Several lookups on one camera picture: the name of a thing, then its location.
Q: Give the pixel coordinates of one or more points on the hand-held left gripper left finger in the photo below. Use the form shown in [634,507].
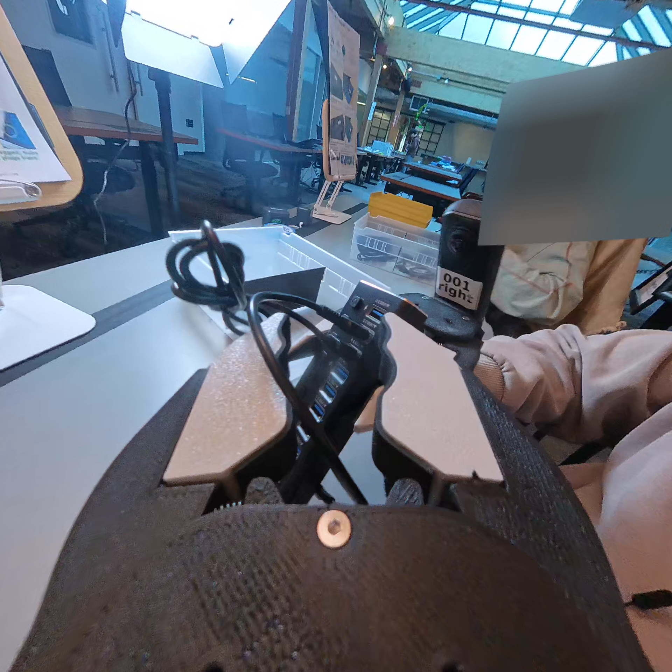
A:
[231,409]

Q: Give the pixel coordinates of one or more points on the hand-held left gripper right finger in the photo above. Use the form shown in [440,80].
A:
[430,414]

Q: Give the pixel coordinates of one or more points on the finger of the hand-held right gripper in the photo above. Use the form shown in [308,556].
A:
[366,420]
[307,338]

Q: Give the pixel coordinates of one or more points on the black multi-port USB hub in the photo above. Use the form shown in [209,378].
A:
[362,367]

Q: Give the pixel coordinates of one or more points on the clear plastic bin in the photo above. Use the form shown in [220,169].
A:
[294,252]

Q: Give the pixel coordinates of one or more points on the person's right forearm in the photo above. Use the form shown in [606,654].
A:
[577,367]

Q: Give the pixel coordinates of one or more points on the clear storage box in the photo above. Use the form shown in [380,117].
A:
[388,246]

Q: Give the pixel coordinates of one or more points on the yellow plastic bin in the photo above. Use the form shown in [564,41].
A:
[399,207]

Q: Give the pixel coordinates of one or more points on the cream jacket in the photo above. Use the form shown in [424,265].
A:
[551,283]

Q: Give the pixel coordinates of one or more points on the black device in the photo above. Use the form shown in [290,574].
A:
[275,215]

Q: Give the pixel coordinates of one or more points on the black office chair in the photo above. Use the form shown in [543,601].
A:
[252,170]

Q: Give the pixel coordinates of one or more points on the wooden poster stand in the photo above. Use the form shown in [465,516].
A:
[341,105]

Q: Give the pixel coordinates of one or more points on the white base sign stand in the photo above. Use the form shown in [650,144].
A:
[42,325]

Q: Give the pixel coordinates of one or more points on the person's torso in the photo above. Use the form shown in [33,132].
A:
[640,498]

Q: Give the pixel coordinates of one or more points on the wooden office desk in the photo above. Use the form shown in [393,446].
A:
[115,126]

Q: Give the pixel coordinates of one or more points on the white panel lamp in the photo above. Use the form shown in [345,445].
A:
[173,52]

